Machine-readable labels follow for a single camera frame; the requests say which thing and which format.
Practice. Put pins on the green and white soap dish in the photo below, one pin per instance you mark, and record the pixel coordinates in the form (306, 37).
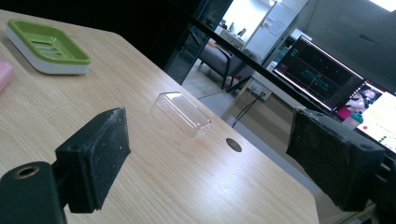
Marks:
(46, 46)

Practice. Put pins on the pink soap bar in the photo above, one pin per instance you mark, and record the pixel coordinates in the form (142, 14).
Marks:
(4, 76)

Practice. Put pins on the teal capped bottle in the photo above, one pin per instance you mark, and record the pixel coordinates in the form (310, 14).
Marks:
(355, 119)

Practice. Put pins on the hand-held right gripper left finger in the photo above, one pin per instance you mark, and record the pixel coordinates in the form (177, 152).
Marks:
(93, 161)

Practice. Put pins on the clear plastic container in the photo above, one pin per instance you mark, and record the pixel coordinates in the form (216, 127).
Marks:
(183, 113)

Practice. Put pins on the dark computer monitor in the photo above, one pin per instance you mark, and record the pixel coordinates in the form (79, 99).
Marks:
(317, 74)

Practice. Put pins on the white power strip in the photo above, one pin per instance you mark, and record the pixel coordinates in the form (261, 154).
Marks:
(260, 88)

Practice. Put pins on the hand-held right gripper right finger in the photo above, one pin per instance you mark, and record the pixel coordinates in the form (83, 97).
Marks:
(336, 161)

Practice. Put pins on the bright computer monitor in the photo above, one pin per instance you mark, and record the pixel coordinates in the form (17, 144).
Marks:
(378, 116)

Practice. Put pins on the black metal frame bar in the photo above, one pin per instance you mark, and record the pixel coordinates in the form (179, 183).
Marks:
(249, 59)

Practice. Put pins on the grey armchair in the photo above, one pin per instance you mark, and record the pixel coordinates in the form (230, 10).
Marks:
(225, 60)

